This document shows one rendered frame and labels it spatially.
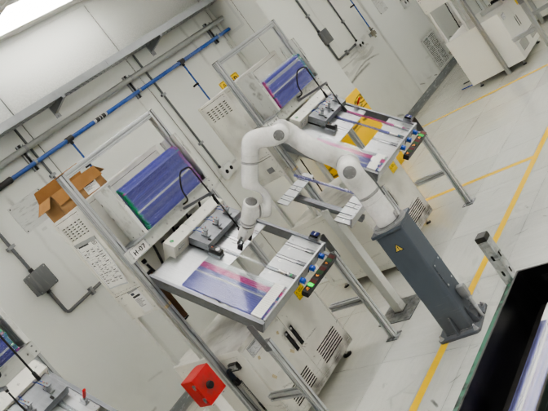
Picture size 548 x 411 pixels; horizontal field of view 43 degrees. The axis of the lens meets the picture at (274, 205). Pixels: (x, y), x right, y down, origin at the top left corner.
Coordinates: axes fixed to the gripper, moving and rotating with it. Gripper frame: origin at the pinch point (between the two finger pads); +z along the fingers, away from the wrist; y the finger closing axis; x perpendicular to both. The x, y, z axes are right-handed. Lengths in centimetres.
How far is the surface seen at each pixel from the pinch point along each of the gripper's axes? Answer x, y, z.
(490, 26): 22, -462, 51
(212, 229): -24.0, -6.0, 9.2
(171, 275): -25.4, 30.6, 15.6
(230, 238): -13.9, -9.9, 13.4
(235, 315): 19.0, 38.0, 8.4
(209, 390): 30, 77, 17
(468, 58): 13, -462, 93
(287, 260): 22.8, -9.7, 7.1
